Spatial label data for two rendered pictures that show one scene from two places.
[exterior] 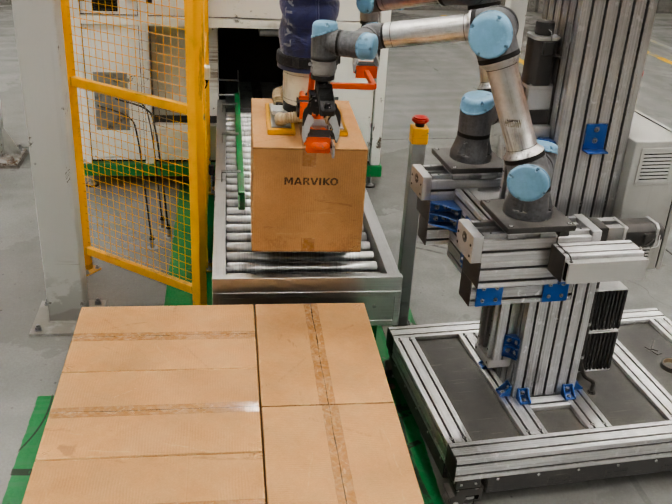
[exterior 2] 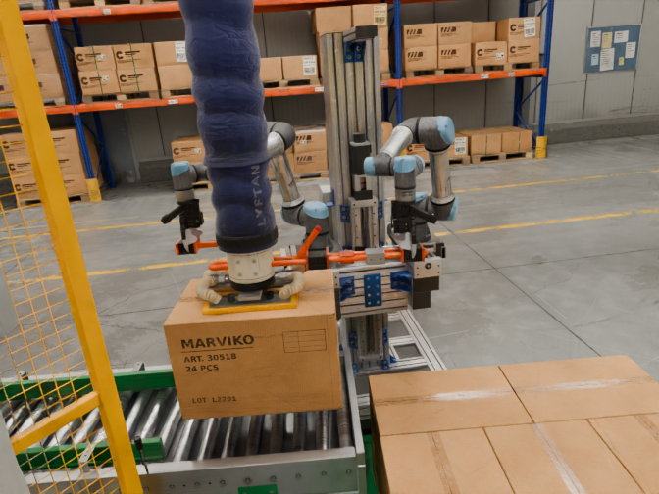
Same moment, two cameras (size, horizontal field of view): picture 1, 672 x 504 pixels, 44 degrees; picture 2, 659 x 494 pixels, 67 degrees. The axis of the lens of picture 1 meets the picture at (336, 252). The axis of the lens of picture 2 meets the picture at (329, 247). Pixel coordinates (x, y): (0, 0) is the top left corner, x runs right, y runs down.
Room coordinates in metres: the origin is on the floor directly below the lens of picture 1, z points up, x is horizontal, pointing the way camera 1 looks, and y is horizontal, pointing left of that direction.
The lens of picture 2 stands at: (2.48, 1.83, 1.88)
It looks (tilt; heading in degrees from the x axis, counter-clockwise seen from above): 20 degrees down; 278
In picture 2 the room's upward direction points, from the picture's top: 4 degrees counter-clockwise
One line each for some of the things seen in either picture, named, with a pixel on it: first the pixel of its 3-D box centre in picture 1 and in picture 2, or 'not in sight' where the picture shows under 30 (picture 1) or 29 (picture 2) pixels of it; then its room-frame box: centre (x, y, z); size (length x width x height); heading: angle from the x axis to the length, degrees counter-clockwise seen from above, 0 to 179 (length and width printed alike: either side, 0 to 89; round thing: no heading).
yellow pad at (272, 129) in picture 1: (279, 114); (250, 299); (3.00, 0.24, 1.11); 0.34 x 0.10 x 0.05; 7
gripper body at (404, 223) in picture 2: (321, 93); (403, 216); (2.44, 0.07, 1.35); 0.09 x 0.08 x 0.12; 7
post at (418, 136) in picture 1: (408, 235); not in sight; (3.31, -0.32, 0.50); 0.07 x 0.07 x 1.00; 8
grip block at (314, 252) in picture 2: (310, 107); (317, 258); (2.76, 0.11, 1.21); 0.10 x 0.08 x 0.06; 97
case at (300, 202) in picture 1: (303, 171); (262, 340); (3.01, 0.14, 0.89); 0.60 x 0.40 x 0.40; 7
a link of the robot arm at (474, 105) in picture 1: (477, 112); (315, 217); (2.85, -0.47, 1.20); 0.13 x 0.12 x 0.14; 142
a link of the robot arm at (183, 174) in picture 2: not in sight; (181, 175); (3.31, -0.08, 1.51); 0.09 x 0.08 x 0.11; 52
